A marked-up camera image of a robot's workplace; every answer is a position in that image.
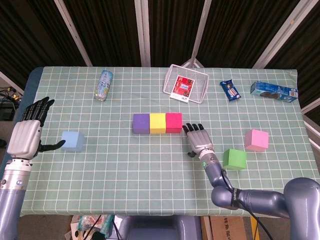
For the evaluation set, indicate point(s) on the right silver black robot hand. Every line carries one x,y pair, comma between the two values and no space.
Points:
200,141

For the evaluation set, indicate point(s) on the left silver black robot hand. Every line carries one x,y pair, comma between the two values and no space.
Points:
25,138

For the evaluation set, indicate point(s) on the red foam cube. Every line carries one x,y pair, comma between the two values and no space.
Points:
174,122

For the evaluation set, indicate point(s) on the green foam cube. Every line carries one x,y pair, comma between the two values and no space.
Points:
235,159

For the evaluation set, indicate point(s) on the purple foam cube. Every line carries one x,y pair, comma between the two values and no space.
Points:
141,123

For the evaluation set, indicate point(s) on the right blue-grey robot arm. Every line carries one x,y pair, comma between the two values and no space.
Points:
262,200

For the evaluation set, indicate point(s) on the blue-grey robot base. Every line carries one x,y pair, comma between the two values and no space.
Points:
157,228

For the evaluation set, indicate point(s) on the dark blue table pad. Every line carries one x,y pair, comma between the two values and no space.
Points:
22,100

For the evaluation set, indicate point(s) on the yellow foam cube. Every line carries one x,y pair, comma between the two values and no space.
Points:
158,123

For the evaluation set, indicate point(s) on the light blue foam cube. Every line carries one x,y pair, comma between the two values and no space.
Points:
71,141

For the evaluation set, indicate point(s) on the red snack packet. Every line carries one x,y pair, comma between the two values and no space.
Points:
182,87

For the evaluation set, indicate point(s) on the pink foam cube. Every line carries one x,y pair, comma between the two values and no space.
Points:
257,140

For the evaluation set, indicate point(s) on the small blue cookie packet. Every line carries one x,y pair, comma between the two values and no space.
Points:
230,90

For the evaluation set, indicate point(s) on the green checked tablecloth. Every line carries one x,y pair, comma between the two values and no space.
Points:
125,175

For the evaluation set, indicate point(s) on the white table leg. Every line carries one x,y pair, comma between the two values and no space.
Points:
207,228

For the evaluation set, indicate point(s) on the long blue cookie box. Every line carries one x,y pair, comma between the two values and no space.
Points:
273,91

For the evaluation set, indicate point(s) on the brown cardboard box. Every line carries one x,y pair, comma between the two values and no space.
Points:
230,228

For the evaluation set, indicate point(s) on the light blue drink can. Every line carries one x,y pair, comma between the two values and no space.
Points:
103,85

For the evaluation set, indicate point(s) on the green snack bag pile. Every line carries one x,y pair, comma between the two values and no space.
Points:
87,225

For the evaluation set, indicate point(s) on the yellow bar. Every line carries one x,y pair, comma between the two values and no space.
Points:
253,233

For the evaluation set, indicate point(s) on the white metal frame rail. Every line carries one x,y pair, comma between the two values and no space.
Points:
11,82
311,125

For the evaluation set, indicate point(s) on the white metal frame post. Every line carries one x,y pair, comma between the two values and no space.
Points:
142,32
282,33
73,33
200,32

